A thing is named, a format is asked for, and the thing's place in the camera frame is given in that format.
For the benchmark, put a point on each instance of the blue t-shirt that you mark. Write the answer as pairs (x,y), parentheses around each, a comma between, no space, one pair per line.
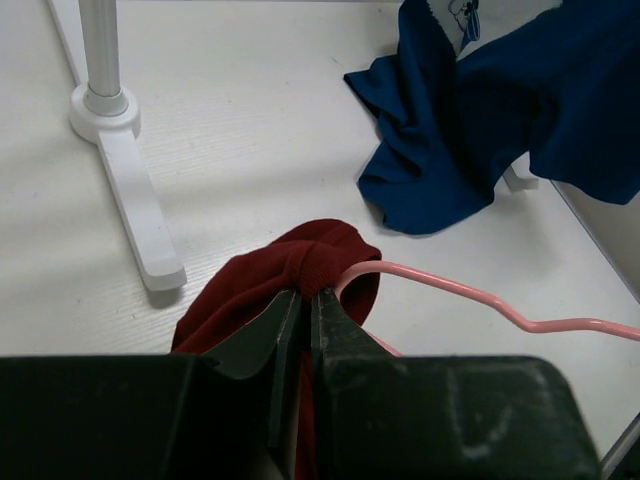
(562,88)

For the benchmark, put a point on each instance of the dark red t-shirt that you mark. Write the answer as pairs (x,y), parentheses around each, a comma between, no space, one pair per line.
(310,257)

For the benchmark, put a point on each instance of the white clothes rack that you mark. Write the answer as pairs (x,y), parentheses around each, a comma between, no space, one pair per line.
(106,114)

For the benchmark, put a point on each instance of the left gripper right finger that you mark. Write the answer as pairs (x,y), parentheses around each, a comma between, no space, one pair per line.
(381,416)

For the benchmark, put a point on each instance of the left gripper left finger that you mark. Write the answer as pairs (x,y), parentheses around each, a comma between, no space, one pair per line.
(229,413)

